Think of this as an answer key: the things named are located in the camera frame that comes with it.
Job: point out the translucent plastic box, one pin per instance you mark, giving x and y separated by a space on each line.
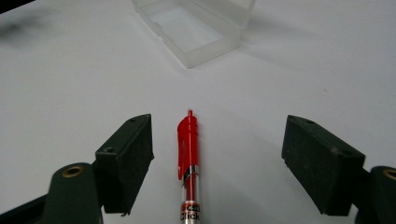
190 31

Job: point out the red retractable pen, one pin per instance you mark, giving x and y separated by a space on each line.
187 146

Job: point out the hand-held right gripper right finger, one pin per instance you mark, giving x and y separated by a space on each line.
320 168

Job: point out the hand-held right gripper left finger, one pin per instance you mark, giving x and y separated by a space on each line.
127 161

